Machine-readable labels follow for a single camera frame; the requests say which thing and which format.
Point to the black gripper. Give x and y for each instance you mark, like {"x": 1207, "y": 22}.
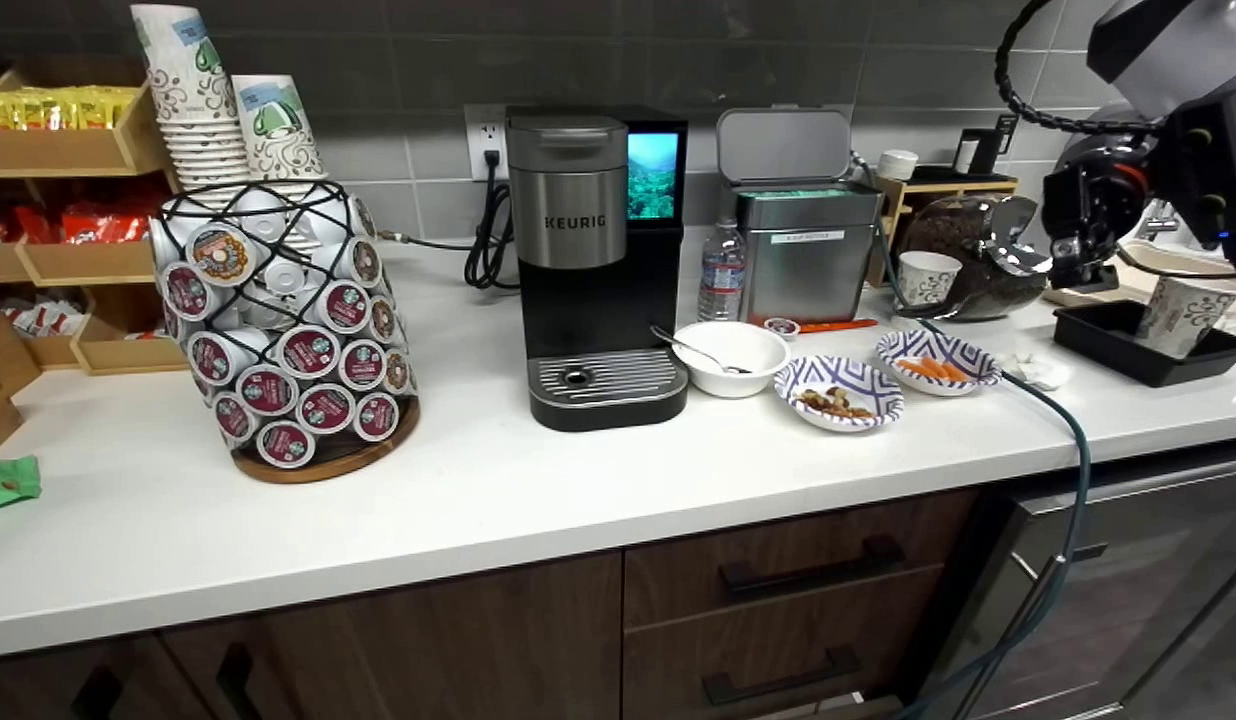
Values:
{"x": 1098, "y": 192}

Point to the blue patterned bowl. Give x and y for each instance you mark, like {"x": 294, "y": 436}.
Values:
{"x": 839, "y": 402}

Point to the white ceramic bowl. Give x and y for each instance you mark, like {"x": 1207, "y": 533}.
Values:
{"x": 737, "y": 380}

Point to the silver spoon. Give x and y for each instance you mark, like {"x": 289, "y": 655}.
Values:
{"x": 702, "y": 353}

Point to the beige clamshell takeout container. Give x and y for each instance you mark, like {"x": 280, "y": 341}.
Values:
{"x": 1161, "y": 253}

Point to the black plastic tray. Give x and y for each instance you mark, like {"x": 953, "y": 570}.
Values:
{"x": 1098, "y": 345}

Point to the crumpled white paper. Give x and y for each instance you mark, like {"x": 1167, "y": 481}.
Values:
{"x": 1036, "y": 370}

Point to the black card holder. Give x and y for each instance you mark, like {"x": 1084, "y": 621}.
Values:
{"x": 983, "y": 144}

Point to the small patterned paper cup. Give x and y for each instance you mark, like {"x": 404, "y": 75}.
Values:
{"x": 924, "y": 283}

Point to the patterned plate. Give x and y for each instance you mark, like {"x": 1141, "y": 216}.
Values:
{"x": 936, "y": 366}

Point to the wooden countertop organizer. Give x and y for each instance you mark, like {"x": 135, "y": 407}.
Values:
{"x": 896, "y": 212}

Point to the small white cup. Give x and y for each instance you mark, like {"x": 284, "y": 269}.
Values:
{"x": 896, "y": 164}

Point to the orange pen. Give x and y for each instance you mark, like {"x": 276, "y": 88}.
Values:
{"x": 820, "y": 326}

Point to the silver lidded bin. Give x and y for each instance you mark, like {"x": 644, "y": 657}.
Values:
{"x": 800, "y": 241}

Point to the dark dishwasher front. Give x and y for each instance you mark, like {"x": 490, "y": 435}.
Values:
{"x": 1149, "y": 585}

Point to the clear water bottle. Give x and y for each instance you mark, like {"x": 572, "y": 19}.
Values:
{"x": 725, "y": 283}

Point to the black Keurig coffee maker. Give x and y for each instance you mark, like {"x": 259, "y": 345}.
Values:
{"x": 589, "y": 283}

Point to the shallow brown drawer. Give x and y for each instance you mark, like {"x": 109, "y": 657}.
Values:
{"x": 681, "y": 573}

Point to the deep brown drawer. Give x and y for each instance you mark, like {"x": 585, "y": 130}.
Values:
{"x": 669, "y": 666}

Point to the wide brown cabinet door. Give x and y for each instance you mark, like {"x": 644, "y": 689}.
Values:
{"x": 419, "y": 655}

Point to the coffee pod carousel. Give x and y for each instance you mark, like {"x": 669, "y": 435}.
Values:
{"x": 280, "y": 345}

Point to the short paper cup stack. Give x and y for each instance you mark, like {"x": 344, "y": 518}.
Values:
{"x": 276, "y": 124}

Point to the tall paper cup stack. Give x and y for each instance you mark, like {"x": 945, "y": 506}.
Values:
{"x": 189, "y": 94}

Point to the wooden snack shelf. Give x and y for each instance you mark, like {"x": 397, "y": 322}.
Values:
{"x": 97, "y": 262}

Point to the red snack packets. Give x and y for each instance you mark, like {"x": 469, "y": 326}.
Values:
{"x": 89, "y": 225}

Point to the yellow snack packets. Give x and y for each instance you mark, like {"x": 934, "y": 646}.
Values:
{"x": 57, "y": 105}

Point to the green packet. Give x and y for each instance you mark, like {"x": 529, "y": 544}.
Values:
{"x": 2, "y": 486}

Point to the narrow brown cabinet door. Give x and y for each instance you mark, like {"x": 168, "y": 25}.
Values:
{"x": 29, "y": 686}

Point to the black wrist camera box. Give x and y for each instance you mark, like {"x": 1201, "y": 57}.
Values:
{"x": 1196, "y": 174}

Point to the white wall outlet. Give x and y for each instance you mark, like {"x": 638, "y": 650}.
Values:
{"x": 479, "y": 124}

